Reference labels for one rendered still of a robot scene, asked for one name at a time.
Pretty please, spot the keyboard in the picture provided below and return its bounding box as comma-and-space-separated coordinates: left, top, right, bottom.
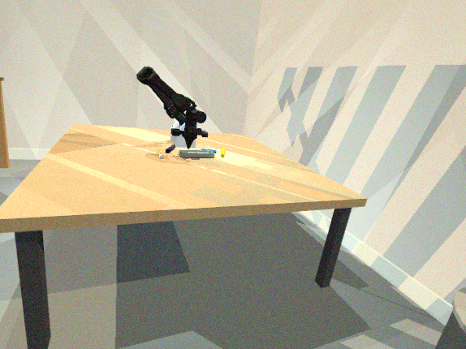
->
179, 149, 215, 158

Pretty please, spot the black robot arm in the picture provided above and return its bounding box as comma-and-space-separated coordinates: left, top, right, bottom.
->
136, 66, 207, 138

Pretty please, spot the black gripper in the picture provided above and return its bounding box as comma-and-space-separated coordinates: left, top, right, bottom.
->
170, 119, 209, 149

